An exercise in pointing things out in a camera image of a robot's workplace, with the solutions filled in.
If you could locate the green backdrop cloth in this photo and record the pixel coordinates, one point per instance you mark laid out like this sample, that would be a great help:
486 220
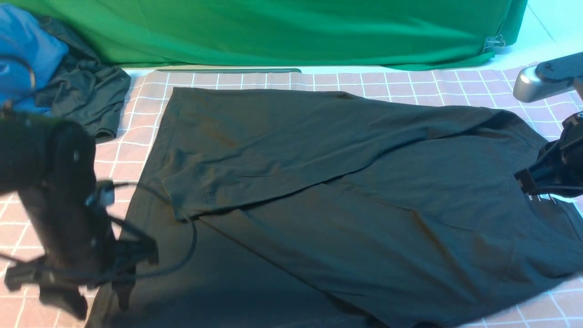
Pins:
415 35

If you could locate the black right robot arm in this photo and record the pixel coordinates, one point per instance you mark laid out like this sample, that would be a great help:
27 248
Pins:
572 127

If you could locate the dark gray long-sleeve shirt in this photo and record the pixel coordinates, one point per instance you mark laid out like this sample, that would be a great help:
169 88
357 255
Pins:
328 210

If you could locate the metal binder clip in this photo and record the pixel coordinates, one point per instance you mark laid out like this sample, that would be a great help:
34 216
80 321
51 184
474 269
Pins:
494 42

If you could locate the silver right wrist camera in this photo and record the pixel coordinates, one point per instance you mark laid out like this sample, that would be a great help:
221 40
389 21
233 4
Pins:
550 78

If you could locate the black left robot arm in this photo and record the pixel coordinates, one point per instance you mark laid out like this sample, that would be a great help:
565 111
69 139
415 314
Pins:
49 163

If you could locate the pink checkered tablecloth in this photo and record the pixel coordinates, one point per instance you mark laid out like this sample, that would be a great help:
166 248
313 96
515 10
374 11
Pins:
561 308

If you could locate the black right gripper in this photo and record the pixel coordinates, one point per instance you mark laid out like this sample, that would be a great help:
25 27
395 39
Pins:
557 171

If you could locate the dark gray crumpled garment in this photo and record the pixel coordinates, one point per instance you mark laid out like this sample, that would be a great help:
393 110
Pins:
84 89

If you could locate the blue crumpled garment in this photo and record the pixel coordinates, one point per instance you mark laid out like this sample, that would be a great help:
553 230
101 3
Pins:
29 58

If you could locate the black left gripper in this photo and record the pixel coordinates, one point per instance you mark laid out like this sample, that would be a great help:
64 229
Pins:
80 250

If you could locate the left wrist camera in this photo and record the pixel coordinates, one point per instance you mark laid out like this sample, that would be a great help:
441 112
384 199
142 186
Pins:
103 195

